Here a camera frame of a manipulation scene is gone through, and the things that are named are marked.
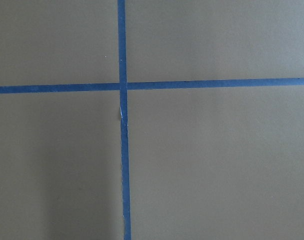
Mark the blue tape strip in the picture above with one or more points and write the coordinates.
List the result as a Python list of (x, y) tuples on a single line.
[(217, 83), (122, 37)]

